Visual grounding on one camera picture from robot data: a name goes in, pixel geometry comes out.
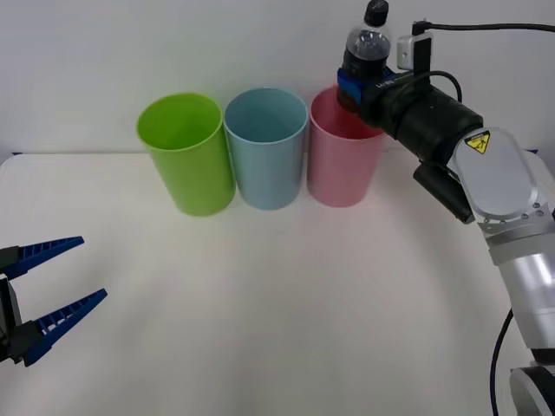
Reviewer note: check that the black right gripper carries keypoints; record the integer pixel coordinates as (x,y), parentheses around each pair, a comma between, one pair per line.
(383,99)

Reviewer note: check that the dark plastic bottle black cap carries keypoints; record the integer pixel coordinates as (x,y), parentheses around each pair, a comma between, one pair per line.
(367,45)

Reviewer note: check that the pink plastic bin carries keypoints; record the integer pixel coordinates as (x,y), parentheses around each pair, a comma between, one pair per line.
(340,173)

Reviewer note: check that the pale blue plastic bin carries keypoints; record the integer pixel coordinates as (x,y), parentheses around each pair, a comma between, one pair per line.
(266,173)

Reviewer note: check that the silver and black right arm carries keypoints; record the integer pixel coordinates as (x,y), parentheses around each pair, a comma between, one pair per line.
(490,182)

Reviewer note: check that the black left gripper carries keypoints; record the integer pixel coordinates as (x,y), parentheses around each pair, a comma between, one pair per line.
(8,303)

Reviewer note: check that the green plastic bin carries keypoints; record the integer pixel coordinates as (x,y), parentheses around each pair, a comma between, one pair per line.
(191,173)

